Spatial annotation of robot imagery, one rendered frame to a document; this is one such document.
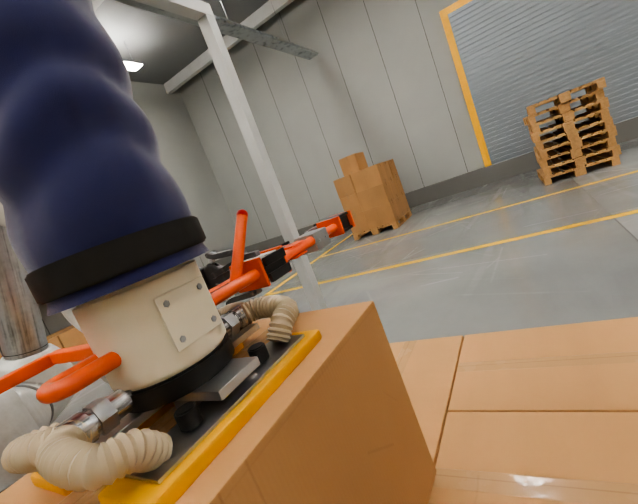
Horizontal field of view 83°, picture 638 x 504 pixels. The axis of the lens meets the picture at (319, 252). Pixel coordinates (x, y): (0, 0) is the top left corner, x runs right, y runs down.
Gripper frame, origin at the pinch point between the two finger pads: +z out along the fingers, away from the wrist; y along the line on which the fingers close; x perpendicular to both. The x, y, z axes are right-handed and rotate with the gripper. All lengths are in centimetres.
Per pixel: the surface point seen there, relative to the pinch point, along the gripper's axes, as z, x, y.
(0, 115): 4.8, 35.6, -29.6
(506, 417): 32, -22, 54
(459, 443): 23, -13, 54
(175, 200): 9.5, 22.7, -16.0
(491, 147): -5, -894, 30
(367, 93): -243, -907, -207
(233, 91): -164, -242, -130
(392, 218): -194, -638, 87
